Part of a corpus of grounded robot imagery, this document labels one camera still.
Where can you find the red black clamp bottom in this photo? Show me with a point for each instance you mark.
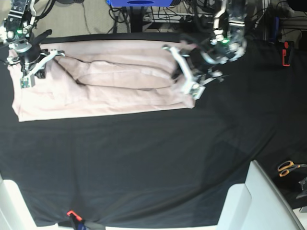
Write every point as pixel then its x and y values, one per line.
pixel 79 223

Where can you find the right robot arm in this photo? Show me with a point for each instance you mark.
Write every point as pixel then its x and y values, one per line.
pixel 16 32

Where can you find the red black clamp right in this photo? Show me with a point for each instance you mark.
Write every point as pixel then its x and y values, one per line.
pixel 286 51

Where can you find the red black clamp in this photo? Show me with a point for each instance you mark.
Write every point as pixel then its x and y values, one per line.
pixel 79 223
pixel 286 51

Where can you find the dark metal tool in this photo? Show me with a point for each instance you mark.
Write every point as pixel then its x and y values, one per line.
pixel 303 185

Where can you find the blue box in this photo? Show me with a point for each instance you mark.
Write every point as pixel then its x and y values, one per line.
pixel 140 3

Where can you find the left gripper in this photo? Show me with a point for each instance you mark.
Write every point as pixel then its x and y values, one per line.
pixel 195 56

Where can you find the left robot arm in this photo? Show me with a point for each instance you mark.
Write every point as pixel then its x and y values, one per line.
pixel 224 37

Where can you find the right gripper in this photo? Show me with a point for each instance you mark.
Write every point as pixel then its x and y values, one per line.
pixel 32 54

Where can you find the white power strip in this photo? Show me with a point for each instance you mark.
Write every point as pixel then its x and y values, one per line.
pixel 159 17

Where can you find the black table cloth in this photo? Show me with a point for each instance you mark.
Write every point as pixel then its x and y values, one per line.
pixel 167 168

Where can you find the orange handled scissors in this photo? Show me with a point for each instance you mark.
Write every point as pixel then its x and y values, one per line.
pixel 288 166

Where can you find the black stand column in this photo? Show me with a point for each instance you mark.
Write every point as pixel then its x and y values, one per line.
pixel 136 19

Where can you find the pink T-shirt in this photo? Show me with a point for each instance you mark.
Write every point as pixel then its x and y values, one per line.
pixel 98 78

